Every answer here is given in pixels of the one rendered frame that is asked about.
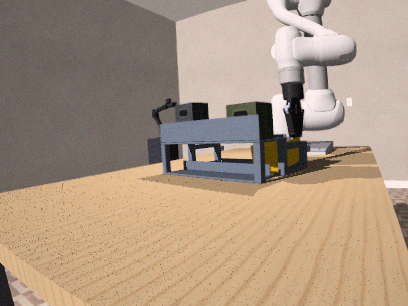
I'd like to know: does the yellow bin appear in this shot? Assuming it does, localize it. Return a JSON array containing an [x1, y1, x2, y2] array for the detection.
[[251, 137, 301, 171]]

